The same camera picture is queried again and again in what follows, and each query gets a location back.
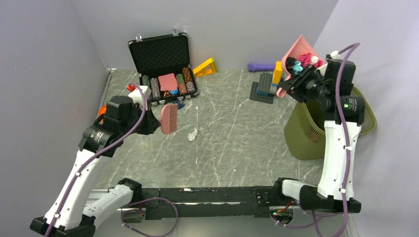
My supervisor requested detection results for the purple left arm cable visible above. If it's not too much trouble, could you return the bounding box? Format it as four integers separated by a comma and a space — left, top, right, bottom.
42, 82, 179, 237

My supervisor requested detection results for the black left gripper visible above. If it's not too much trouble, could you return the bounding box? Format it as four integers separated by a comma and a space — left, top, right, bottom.
120, 103, 161, 137

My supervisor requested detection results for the light blue paper scrap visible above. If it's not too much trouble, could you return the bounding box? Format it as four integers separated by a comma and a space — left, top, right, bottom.
292, 62, 303, 74

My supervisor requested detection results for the pink plastic dustpan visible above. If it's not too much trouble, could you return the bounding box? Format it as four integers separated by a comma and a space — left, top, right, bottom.
276, 35, 328, 98

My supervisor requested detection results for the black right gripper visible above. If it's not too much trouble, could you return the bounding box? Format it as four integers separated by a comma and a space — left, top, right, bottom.
279, 64, 331, 104

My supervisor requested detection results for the yellow tall building block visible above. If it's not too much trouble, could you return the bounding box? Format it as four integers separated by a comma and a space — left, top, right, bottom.
272, 61, 283, 85

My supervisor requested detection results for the pink paper scrap front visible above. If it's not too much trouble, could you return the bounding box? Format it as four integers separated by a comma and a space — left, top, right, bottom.
297, 53, 314, 68

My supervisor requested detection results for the white paper scrap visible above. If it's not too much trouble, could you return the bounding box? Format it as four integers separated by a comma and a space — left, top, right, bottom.
187, 127, 199, 142

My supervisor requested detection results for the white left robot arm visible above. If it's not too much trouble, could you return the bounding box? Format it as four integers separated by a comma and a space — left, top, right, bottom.
30, 96, 161, 237

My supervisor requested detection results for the grey building block baseplate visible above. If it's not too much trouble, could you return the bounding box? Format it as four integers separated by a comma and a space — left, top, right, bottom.
249, 73, 278, 104

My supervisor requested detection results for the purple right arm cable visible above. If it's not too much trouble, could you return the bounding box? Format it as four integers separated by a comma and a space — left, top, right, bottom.
270, 42, 361, 237

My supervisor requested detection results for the pink hand brush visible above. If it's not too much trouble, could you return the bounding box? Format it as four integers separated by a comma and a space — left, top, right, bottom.
160, 104, 178, 135

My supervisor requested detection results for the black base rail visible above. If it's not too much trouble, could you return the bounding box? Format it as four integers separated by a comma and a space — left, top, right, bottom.
129, 186, 291, 220

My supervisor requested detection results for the black poker chip case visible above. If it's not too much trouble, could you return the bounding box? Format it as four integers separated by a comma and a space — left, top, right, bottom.
127, 30, 200, 106

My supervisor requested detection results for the orange plastic ring toy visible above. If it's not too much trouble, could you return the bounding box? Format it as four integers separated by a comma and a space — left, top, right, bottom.
97, 105, 107, 117

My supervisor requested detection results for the purple cylinder toy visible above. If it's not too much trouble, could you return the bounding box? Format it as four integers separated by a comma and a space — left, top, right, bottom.
247, 63, 275, 72

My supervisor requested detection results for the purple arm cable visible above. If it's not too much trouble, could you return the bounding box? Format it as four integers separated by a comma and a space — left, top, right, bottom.
42, 82, 179, 237
270, 42, 361, 237

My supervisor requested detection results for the olive green mesh wastebasket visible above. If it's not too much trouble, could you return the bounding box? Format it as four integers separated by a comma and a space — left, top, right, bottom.
284, 85, 377, 161

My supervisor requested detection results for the yellow triangular toy block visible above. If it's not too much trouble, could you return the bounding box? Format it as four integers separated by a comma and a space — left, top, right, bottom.
193, 58, 218, 77

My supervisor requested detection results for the pink card in case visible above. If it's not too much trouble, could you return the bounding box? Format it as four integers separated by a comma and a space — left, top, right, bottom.
158, 73, 178, 91

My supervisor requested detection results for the black paper scrap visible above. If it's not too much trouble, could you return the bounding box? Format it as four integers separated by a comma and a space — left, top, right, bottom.
286, 57, 296, 70

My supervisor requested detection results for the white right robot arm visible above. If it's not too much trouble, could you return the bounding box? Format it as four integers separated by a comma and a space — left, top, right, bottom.
272, 59, 365, 213

